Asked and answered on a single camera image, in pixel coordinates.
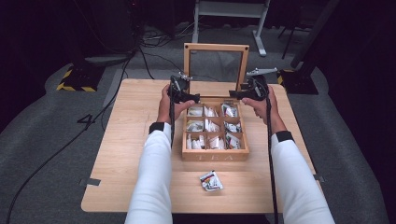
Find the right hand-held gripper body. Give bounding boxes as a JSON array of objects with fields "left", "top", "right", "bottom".
[{"left": 246, "top": 67, "right": 278, "bottom": 101}]

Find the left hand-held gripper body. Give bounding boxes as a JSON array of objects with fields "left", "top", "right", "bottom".
[{"left": 167, "top": 72, "right": 193, "bottom": 105}]

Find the wooden tea box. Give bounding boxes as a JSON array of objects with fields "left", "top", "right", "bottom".
[{"left": 181, "top": 42, "right": 250, "bottom": 162}]

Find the person's left hand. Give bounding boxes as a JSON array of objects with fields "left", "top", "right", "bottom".
[{"left": 156, "top": 83, "right": 196, "bottom": 125}]

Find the person's right hand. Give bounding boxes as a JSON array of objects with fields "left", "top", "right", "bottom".
[{"left": 242, "top": 85, "right": 288, "bottom": 134}]

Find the group of boxed tea packets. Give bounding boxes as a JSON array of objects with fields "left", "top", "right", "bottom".
[{"left": 186, "top": 103, "right": 243, "bottom": 150}]

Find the black stand base striped edge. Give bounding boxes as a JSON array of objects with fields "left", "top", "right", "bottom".
[
  {"left": 56, "top": 63, "right": 106, "bottom": 93},
  {"left": 276, "top": 68, "right": 319, "bottom": 95}
]

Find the black wristband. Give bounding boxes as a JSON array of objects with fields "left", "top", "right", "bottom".
[
  {"left": 148, "top": 121, "right": 165, "bottom": 135},
  {"left": 275, "top": 130, "right": 295, "bottom": 144}
]

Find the single colourful tea bag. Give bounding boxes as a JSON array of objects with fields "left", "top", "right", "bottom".
[{"left": 199, "top": 169, "right": 225, "bottom": 192}]

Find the white metal stand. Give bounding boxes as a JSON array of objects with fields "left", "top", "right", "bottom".
[{"left": 191, "top": 0, "right": 272, "bottom": 58}]

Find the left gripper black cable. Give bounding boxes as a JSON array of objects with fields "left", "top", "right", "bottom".
[{"left": 168, "top": 76, "right": 176, "bottom": 148}]

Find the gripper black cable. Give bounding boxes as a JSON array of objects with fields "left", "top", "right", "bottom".
[
  {"left": 168, "top": 76, "right": 176, "bottom": 148},
  {"left": 264, "top": 95, "right": 280, "bottom": 224}
]

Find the bundle of floor cables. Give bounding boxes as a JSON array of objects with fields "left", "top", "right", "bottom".
[{"left": 138, "top": 21, "right": 195, "bottom": 49}]

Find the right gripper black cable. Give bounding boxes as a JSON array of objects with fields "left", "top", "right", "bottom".
[{"left": 264, "top": 95, "right": 280, "bottom": 224}]

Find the long black floor cable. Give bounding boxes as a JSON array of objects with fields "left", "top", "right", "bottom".
[{"left": 5, "top": 57, "right": 134, "bottom": 224}]

